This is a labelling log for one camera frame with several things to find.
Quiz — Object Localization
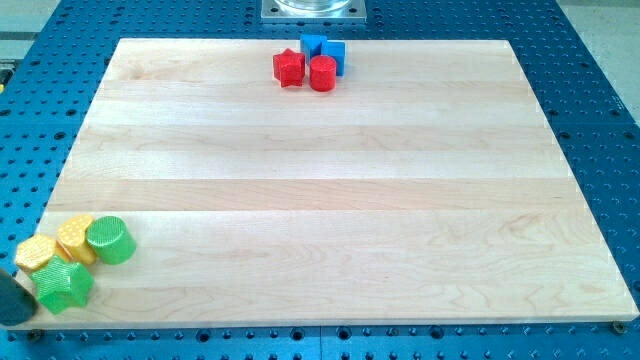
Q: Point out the dark cylindrical pusher tip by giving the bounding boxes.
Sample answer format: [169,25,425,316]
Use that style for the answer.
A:
[0,269,37,326]

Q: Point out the green star block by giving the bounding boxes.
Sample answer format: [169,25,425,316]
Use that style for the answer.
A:
[30,255,94,315]

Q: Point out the red star block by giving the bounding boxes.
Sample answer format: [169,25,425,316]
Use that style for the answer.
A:
[272,48,306,87]

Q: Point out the yellow hexagon block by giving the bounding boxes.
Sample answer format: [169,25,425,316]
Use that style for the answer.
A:
[14,233,70,274]

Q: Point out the green cylinder block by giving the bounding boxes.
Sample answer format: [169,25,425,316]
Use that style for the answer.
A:
[86,216,137,265]

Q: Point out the red cylinder block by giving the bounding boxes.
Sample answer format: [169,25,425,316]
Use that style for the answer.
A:
[309,55,337,92]

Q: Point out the blue angular block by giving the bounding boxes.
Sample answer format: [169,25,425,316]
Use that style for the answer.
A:
[300,34,328,63]

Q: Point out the blue cube block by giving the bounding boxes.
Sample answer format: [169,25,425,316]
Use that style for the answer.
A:
[321,41,346,76]

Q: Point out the light wooden board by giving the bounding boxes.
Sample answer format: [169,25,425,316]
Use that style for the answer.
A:
[29,38,638,329]

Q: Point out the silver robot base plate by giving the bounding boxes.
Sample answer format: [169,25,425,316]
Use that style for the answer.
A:
[257,0,367,24]

